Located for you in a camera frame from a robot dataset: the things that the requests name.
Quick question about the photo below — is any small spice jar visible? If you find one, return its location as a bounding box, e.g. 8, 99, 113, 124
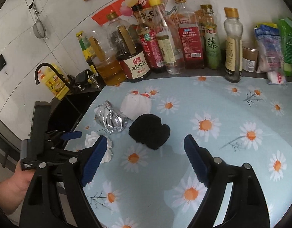
242, 41, 259, 72

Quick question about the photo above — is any silver foil wrapper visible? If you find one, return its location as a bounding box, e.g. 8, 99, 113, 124
94, 100, 129, 135

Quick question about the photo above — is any red wall poster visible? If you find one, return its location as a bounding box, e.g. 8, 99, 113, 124
91, 0, 206, 26

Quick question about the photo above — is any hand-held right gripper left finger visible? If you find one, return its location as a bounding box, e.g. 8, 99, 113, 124
19, 135, 108, 228

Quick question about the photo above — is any green cap sauce bottle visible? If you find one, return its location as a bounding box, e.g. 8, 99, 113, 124
76, 31, 99, 76

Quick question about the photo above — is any yellow dish soap bottle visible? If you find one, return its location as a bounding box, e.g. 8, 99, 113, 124
40, 64, 70, 100

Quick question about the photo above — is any black faucet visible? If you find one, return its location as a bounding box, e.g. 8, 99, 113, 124
35, 63, 74, 92

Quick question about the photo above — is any clear bottle with yellow cap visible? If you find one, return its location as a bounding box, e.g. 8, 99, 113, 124
149, 0, 185, 75

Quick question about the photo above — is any metal soap dispenser pump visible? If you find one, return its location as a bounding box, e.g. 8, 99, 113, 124
89, 74, 101, 89

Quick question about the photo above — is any metal strainer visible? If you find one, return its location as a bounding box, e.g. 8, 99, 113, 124
33, 3, 49, 40

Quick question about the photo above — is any clear plastic bag blue top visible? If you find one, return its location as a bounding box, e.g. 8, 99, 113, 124
254, 23, 285, 76

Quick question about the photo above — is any black kitchen sink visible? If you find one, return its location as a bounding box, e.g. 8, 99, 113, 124
47, 89, 102, 145

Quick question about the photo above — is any clear bottle with red label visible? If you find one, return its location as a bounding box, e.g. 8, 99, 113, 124
172, 0, 206, 69

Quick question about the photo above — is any large soy sauce bottle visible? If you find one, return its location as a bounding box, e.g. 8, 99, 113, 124
107, 12, 151, 82

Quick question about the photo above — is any dark bottle with red label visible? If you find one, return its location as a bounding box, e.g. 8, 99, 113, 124
131, 3, 166, 74

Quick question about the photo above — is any floral light blue tablecloth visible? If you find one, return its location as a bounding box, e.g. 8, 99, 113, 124
65, 75, 292, 228

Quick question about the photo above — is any black knit cloth wad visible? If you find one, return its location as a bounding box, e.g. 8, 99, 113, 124
129, 114, 171, 150

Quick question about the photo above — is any green label oil bottle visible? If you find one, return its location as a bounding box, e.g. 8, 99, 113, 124
200, 4, 224, 70

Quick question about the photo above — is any small bottle with gold cap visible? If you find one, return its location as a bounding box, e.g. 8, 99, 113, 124
223, 8, 244, 83

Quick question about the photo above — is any small white packet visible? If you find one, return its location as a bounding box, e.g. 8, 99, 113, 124
266, 70, 288, 85

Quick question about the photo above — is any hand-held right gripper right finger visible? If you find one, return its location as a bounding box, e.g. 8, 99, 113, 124
184, 134, 271, 228

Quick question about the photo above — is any person's left hand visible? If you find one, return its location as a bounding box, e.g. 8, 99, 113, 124
0, 168, 33, 219

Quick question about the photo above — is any white tissue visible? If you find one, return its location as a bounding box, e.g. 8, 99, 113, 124
85, 131, 113, 164

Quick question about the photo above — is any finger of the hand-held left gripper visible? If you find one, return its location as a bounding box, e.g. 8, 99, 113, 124
45, 143, 77, 160
47, 130, 83, 142

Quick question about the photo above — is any green packet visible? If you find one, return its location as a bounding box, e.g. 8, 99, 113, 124
278, 17, 292, 76

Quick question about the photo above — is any large cooking oil jug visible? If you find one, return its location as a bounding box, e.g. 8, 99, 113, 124
89, 28, 127, 86

